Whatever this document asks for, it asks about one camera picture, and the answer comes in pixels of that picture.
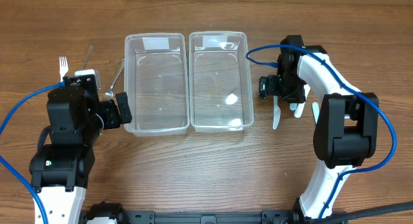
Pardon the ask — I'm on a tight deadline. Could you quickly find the blue cable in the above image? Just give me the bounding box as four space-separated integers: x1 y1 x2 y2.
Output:
0 81 65 224
245 44 398 220

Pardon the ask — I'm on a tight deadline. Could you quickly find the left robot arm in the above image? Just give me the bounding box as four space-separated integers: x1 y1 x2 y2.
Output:
29 85 132 223

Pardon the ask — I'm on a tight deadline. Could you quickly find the pale blue plastic knife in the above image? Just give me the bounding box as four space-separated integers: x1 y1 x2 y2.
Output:
312 102 320 125

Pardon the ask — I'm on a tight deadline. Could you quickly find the white plastic fork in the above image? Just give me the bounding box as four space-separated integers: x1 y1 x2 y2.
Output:
59 56 68 81

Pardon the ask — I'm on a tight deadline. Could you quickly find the metal utensil handle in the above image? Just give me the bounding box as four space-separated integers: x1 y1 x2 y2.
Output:
81 45 94 70

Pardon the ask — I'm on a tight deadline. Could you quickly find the clear plastic container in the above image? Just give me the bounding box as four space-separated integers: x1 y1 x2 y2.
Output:
188 31 254 133
124 33 189 137

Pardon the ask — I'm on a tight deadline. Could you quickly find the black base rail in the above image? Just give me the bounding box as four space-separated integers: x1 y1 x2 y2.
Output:
78 202 300 224

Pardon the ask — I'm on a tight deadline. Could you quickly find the right blue cable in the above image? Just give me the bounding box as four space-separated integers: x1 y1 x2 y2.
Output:
245 44 398 220

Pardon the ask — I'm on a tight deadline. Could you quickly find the left blue cable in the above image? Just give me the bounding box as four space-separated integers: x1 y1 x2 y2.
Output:
0 81 65 224

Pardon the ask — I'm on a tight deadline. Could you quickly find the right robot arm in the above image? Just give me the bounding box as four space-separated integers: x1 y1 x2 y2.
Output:
258 35 378 223

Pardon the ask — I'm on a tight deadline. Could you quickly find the right clear plastic container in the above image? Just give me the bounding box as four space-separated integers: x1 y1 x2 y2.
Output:
188 31 254 133

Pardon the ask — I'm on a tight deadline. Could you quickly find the black cable bottom right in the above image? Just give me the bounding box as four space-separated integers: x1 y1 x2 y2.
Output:
309 201 413 224

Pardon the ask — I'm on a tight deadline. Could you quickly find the white plastic utensil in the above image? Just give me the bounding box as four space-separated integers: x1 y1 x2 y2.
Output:
294 85 310 118

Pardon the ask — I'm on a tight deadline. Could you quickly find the light blue plastic knife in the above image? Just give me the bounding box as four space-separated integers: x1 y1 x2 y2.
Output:
272 96 281 130

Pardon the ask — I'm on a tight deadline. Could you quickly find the left clear plastic container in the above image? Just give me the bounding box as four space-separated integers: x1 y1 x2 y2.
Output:
124 33 189 137

